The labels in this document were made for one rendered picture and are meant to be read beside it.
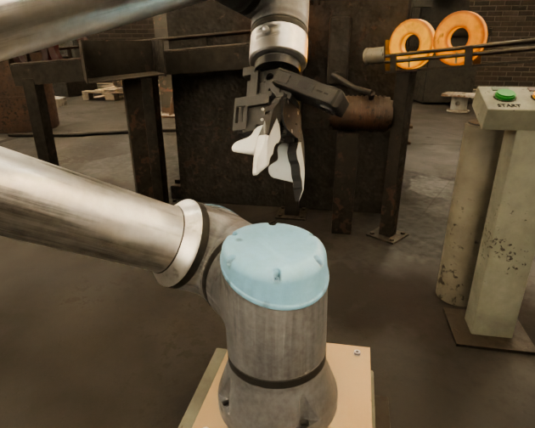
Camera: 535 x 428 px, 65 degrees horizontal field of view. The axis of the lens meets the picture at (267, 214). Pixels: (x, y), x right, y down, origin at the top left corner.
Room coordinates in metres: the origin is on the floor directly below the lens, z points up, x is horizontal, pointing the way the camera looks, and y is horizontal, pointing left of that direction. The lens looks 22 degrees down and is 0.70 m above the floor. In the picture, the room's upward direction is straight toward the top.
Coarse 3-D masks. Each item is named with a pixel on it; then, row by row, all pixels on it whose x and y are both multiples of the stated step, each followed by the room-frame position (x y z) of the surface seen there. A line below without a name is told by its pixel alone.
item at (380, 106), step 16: (352, 96) 1.55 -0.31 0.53; (368, 96) 1.57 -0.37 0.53; (384, 96) 1.54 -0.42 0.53; (352, 112) 1.50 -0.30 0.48; (368, 112) 1.50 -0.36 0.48; (384, 112) 1.49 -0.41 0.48; (336, 128) 1.55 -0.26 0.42; (352, 128) 1.53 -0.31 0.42; (368, 128) 1.51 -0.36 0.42; (384, 128) 1.51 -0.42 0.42; (336, 144) 1.53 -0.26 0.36; (352, 144) 1.52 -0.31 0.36; (336, 160) 1.53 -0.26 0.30; (352, 160) 1.52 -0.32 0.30; (336, 176) 1.53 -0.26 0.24; (352, 176) 1.51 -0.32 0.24; (336, 192) 1.52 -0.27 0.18; (352, 192) 1.51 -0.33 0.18; (336, 208) 1.52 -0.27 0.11; (352, 208) 1.51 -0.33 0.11; (336, 224) 1.52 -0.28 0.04
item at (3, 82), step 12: (36, 60) 3.74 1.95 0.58; (0, 72) 3.57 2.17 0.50; (0, 84) 3.56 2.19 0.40; (12, 84) 3.59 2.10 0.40; (48, 84) 3.85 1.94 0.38; (0, 96) 3.56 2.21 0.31; (12, 96) 3.58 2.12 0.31; (24, 96) 3.62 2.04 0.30; (48, 96) 3.82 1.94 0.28; (0, 108) 3.56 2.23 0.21; (12, 108) 3.57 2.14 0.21; (24, 108) 3.61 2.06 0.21; (48, 108) 3.79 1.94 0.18; (0, 120) 3.56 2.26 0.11; (12, 120) 3.57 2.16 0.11; (24, 120) 3.60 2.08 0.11; (0, 132) 3.58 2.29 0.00; (12, 132) 3.57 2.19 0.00
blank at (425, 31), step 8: (400, 24) 1.52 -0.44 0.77; (408, 24) 1.50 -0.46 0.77; (416, 24) 1.48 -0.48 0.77; (424, 24) 1.46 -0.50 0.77; (400, 32) 1.52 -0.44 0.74; (408, 32) 1.49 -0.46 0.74; (416, 32) 1.48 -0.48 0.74; (424, 32) 1.46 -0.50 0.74; (432, 32) 1.45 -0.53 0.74; (392, 40) 1.53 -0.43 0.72; (400, 40) 1.51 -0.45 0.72; (424, 40) 1.45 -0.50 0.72; (432, 40) 1.44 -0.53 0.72; (392, 48) 1.53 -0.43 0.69; (400, 48) 1.51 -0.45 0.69; (424, 48) 1.45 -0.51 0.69; (432, 48) 1.44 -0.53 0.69; (400, 56) 1.51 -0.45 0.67; (408, 56) 1.49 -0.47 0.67; (416, 56) 1.47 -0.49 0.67; (424, 56) 1.45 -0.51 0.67; (400, 64) 1.51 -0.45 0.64; (408, 64) 1.48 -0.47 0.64; (416, 64) 1.47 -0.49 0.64; (424, 64) 1.47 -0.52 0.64
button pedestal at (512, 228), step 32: (480, 96) 0.94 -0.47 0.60; (512, 128) 0.88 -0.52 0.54; (512, 160) 0.88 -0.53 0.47; (512, 192) 0.88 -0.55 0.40; (512, 224) 0.88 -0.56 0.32; (480, 256) 0.93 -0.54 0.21; (512, 256) 0.87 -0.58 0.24; (480, 288) 0.89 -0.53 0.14; (512, 288) 0.87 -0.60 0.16; (448, 320) 0.94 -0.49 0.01; (480, 320) 0.88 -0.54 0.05; (512, 320) 0.87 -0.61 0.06
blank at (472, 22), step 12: (456, 12) 1.39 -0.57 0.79; (468, 12) 1.37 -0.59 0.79; (444, 24) 1.41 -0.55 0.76; (456, 24) 1.39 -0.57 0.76; (468, 24) 1.36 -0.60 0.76; (480, 24) 1.34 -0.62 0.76; (444, 36) 1.41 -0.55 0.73; (480, 36) 1.33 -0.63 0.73; (480, 48) 1.33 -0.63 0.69; (444, 60) 1.40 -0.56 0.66; (456, 60) 1.37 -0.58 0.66
